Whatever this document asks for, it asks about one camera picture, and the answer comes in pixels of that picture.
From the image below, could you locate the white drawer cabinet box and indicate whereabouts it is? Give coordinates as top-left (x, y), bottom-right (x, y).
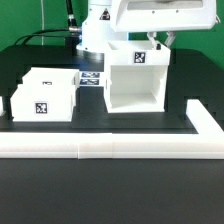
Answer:
top-left (104, 41), bottom-right (171, 113)

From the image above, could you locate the white L-shaped fence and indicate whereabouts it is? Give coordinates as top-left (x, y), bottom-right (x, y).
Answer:
top-left (0, 99), bottom-right (224, 159)

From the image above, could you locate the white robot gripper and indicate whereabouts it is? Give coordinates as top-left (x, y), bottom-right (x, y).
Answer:
top-left (110, 0), bottom-right (217, 50)

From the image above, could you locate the white block at left edge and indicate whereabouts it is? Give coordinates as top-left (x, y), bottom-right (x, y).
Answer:
top-left (0, 96), bottom-right (5, 117)

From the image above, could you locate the black cable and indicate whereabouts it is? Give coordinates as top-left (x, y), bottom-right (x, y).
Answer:
top-left (13, 0), bottom-right (83, 46)

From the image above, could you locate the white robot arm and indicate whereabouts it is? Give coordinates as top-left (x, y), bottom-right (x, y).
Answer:
top-left (77, 0), bottom-right (220, 58)

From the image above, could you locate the white front drawer tray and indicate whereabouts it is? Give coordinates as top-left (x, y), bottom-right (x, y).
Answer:
top-left (11, 85), bottom-right (76, 122)

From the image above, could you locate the white drawer tray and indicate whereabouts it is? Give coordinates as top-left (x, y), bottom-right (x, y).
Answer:
top-left (11, 85), bottom-right (76, 122)
top-left (22, 67), bottom-right (79, 87)

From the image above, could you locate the fiducial marker sheet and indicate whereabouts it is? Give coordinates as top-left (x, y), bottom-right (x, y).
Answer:
top-left (80, 71), bottom-right (105, 86)

